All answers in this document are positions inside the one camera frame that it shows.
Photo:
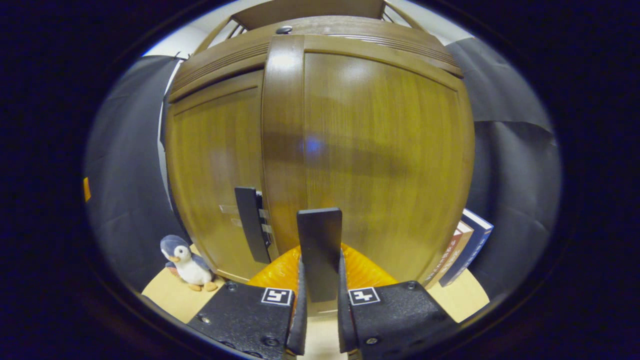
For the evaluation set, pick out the wooden cabinet drawer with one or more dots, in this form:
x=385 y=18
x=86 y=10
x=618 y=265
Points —
x=350 y=29

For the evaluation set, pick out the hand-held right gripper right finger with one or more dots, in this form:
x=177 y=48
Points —
x=345 y=325

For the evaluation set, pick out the red brown book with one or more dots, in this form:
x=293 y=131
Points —
x=445 y=260

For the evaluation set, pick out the plush penguin toy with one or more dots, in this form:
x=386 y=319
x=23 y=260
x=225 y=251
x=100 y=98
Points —
x=192 y=270

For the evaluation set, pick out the dark blue book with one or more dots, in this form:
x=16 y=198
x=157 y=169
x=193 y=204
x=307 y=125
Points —
x=472 y=245

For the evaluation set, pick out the wooden double-door shoe cabinet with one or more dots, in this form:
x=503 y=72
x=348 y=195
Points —
x=310 y=12

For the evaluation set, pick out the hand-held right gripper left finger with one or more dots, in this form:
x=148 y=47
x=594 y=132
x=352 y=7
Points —
x=298 y=325

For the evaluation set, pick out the wooden cabinet door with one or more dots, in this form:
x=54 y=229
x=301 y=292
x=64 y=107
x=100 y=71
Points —
x=375 y=150
x=210 y=160

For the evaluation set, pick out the black round drawer knob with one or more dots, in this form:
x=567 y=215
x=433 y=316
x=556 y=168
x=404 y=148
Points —
x=284 y=29

